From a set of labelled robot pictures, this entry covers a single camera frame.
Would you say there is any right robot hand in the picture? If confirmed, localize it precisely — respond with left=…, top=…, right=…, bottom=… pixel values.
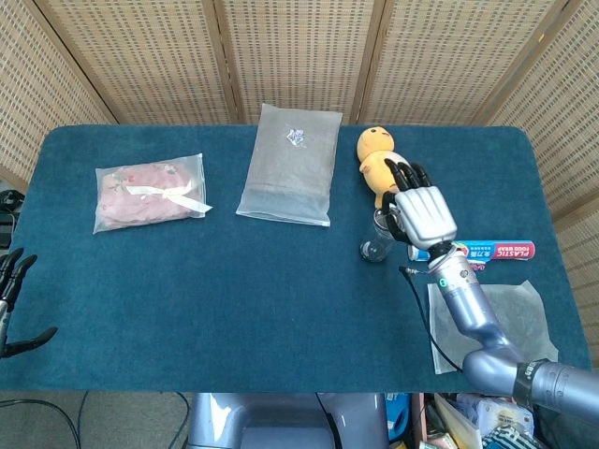
left=381, top=157, right=459, bottom=249

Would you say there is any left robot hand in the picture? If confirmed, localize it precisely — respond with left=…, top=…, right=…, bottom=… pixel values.
left=0, top=247, right=59, bottom=359

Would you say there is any tall clear glass cup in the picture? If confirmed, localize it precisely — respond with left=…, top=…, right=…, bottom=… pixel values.
left=358, top=208, right=399, bottom=266

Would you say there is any dark equipment on floor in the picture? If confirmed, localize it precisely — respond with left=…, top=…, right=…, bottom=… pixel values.
left=0, top=188, right=25, bottom=249

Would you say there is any yellow plush duck toy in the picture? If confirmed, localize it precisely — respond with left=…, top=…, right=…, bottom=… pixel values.
left=357, top=125, right=407, bottom=210

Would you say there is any plastic food wrap box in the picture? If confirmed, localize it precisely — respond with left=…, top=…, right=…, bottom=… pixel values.
left=406, top=239, right=535, bottom=263

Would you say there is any flat empty frosted bag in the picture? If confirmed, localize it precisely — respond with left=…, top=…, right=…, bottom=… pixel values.
left=426, top=279, right=561, bottom=375

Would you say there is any frosted bag with grey cloth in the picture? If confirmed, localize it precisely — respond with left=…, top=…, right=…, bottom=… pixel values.
left=235, top=103, right=344, bottom=229

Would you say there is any frosted bag with pink clothes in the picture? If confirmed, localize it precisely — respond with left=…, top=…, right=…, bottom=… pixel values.
left=92, top=152, right=214, bottom=235

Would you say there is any woven rattan folding screen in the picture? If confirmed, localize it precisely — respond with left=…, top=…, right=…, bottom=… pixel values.
left=0, top=0, right=599, bottom=370

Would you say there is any blue plastic package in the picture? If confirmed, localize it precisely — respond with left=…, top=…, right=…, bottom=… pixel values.
left=386, top=392, right=414, bottom=442

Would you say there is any white folder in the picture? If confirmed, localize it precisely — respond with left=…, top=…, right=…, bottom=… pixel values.
left=432, top=395, right=483, bottom=449

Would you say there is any blue plush table cloth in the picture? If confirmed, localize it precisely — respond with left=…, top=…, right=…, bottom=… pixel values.
left=0, top=123, right=592, bottom=394

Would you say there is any grey robot torso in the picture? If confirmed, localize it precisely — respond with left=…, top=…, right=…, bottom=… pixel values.
left=186, top=392, right=389, bottom=449

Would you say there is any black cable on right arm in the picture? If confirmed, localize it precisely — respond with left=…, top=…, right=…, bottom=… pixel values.
left=398, top=265, right=465, bottom=373

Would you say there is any black floor cable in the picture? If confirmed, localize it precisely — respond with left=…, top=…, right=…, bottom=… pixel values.
left=0, top=397, right=81, bottom=449

